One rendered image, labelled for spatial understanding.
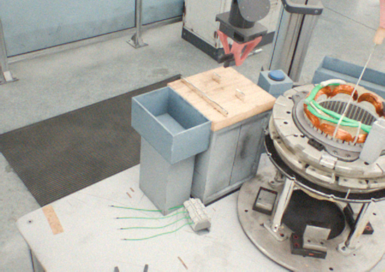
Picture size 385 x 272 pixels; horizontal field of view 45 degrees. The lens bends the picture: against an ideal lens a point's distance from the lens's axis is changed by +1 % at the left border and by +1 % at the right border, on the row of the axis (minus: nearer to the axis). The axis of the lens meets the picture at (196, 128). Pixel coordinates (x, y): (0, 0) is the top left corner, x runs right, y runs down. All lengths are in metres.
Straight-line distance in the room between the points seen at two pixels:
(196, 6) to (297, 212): 2.46
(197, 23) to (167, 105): 2.41
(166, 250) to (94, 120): 1.73
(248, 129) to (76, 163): 1.47
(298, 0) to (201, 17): 2.13
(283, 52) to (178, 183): 0.57
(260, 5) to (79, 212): 0.67
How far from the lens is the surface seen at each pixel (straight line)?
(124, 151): 2.56
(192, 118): 1.10
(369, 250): 1.25
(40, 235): 1.19
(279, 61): 1.50
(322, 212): 1.32
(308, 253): 1.17
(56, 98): 3.00
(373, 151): 0.99
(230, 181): 1.26
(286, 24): 1.45
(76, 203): 1.24
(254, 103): 1.13
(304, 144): 0.99
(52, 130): 2.72
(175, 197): 1.18
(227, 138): 1.13
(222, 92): 1.15
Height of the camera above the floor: 1.68
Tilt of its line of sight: 37 degrees down
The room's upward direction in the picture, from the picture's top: 8 degrees clockwise
